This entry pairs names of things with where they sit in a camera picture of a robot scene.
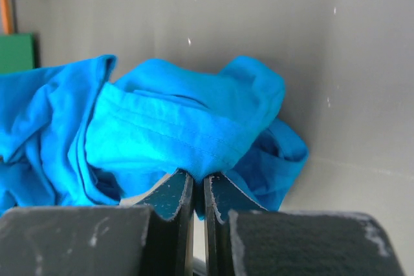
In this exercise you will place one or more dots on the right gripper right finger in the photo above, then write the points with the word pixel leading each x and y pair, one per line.
pixel 243 238

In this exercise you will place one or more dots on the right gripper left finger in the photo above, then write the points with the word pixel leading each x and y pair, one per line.
pixel 152 237

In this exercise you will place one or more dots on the blue t-shirt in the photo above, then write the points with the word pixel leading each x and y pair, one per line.
pixel 70 137

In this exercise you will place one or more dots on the wooden book rack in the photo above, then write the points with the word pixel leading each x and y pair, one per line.
pixel 6 17

